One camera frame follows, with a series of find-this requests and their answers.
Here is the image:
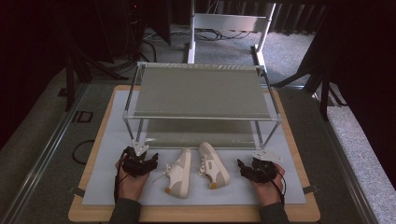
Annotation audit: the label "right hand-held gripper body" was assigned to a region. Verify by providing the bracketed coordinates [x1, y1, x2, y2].
[248, 149, 284, 185]

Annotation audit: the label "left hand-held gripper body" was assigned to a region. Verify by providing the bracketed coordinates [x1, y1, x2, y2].
[120, 139, 152, 179]

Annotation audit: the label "cream white sneaker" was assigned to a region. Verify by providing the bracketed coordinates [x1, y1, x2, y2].
[151, 147, 192, 200]
[197, 141, 232, 190]

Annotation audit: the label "metal frame shoe rack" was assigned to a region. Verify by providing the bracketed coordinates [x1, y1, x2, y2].
[121, 61, 283, 151]

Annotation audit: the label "person's right hand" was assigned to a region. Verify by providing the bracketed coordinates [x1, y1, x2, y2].
[248, 162, 286, 207]

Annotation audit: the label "person's left hand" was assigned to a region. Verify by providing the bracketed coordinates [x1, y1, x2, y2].
[115, 160, 150, 202]

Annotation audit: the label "white table mat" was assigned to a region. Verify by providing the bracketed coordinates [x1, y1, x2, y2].
[81, 90, 308, 206]

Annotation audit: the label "wooden board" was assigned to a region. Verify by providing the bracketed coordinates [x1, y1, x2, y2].
[67, 84, 321, 224]

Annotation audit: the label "black tripod stand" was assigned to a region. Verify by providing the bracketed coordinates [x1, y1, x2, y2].
[64, 0, 129, 113]
[270, 46, 348, 121]

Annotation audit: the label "white metal stand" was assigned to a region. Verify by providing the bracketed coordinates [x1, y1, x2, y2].
[186, 0, 277, 71]

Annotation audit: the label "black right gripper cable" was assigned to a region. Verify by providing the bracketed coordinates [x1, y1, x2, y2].
[270, 170, 287, 207]

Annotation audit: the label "black strap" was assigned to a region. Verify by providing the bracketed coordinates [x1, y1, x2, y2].
[72, 186, 86, 199]
[303, 184, 320, 196]

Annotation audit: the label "black cable loop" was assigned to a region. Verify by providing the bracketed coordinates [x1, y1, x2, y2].
[71, 139, 96, 166]

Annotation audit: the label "black floor cables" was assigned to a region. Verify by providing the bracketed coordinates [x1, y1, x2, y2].
[193, 27, 254, 42]

